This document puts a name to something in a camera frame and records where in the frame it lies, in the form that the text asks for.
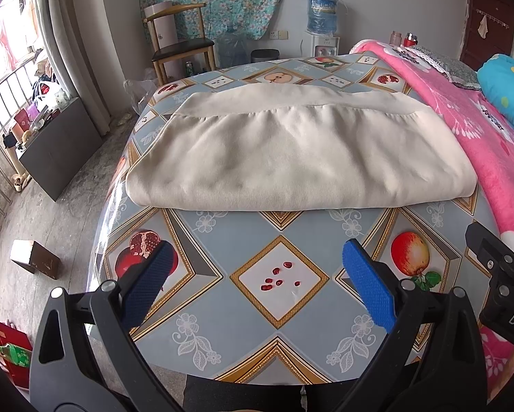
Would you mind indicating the grey curtain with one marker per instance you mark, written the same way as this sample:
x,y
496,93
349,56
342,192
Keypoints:
x,y
72,51

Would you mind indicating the cream zip jacket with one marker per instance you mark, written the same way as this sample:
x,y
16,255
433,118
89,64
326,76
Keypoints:
x,y
291,150

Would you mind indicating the silver sequin cushion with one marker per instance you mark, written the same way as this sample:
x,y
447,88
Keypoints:
x,y
450,66

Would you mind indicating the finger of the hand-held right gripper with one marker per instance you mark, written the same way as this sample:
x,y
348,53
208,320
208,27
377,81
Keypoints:
x,y
482,242

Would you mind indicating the pale pink box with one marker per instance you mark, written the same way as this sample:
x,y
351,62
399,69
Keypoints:
x,y
162,30

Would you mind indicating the wall socket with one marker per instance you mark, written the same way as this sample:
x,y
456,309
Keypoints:
x,y
278,34

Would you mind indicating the fruit print tablecloth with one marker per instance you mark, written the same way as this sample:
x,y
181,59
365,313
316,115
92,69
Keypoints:
x,y
248,240

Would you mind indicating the beige rag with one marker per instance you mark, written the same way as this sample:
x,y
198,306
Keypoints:
x,y
482,28

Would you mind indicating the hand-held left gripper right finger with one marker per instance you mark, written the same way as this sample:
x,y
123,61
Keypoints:
x,y
368,287

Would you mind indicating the white plastic bag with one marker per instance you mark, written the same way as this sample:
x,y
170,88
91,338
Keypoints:
x,y
53,94

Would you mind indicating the brown door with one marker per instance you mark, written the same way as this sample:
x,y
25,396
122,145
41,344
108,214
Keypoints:
x,y
495,51

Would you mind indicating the wooden chair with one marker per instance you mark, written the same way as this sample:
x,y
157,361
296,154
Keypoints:
x,y
184,47

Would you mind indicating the green drink can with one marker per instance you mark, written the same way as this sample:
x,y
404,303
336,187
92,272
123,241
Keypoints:
x,y
189,68

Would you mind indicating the green bottle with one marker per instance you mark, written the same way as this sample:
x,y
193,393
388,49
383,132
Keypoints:
x,y
16,354

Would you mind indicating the brown box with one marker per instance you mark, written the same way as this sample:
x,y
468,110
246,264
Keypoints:
x,y
44,261

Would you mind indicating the pink floral blanket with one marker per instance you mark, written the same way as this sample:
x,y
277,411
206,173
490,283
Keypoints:
x,y
467,137

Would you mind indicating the red paper bag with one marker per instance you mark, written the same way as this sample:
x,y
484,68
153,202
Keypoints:
x,y
12,330

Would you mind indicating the pink bottle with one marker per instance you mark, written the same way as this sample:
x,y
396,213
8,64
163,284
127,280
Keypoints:
x,y
395,38

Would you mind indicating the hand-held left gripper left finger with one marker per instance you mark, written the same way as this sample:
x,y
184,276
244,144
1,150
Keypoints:
x,y
147,285

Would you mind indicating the empty clear water jug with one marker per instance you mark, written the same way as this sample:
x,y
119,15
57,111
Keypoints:
x,y
231,49

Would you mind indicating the clear plastic bag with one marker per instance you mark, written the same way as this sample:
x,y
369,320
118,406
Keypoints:
x,y
136,90

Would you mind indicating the dark grey cabinet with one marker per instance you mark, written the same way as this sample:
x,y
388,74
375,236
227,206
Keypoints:
x,y
59,150

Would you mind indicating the blue dotted pillow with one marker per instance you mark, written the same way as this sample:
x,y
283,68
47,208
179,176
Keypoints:
x,y
508,86

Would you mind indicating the red bottle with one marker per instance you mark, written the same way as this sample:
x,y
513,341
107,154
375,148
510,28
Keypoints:
x,y
408,40

